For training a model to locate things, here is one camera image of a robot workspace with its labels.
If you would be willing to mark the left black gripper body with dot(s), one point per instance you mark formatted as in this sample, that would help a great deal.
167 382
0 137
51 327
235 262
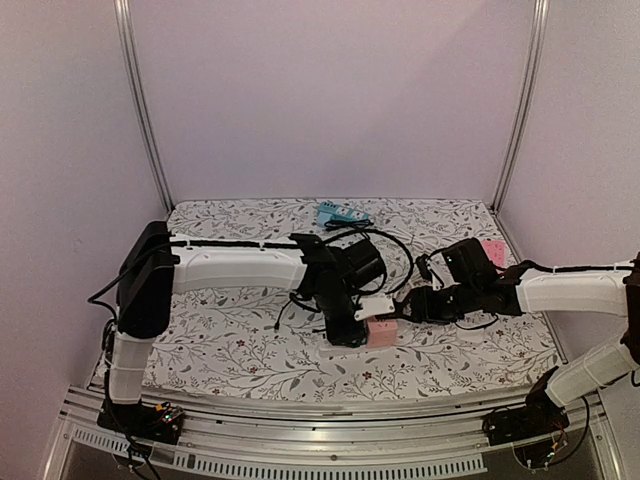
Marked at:
335 332

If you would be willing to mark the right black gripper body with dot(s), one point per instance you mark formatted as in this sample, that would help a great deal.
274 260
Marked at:
417 307

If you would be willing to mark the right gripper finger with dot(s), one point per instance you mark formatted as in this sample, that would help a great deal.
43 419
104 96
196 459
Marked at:
399 314
402 303

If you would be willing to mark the white power strip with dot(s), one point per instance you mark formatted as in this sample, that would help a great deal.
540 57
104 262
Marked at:
326 350

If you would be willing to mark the pink cube socket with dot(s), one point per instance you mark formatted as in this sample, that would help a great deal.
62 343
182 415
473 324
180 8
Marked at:
381 333

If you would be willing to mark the pink power strip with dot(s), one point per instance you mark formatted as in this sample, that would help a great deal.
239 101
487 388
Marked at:
495 251

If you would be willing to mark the teal power strip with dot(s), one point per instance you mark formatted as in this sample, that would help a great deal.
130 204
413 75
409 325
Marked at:
330 214

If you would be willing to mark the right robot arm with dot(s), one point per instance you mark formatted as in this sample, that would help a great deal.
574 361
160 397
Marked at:
527 287

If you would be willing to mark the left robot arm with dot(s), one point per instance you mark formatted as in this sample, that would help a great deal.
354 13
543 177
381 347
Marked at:
162 264

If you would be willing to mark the floral table mat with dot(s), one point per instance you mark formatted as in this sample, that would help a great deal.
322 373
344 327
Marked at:
222 342

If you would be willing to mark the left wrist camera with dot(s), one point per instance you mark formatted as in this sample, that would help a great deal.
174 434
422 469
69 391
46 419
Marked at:
373 306

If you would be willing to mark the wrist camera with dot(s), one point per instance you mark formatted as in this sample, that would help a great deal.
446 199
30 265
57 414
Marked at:
427 273
373 306

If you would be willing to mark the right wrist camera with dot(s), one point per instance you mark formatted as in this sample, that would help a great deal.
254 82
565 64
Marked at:
427 273

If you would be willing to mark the aluminium front rail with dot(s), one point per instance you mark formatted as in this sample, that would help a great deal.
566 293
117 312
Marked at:
234 438

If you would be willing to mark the right aluminium frame post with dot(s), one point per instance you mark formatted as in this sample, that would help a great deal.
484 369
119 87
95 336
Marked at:
523 107

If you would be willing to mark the aluminium frame post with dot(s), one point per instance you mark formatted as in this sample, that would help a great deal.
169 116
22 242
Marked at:
126 34
523 107

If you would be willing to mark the left aluminium frame post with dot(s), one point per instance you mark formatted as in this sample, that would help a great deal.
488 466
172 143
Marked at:
126 34

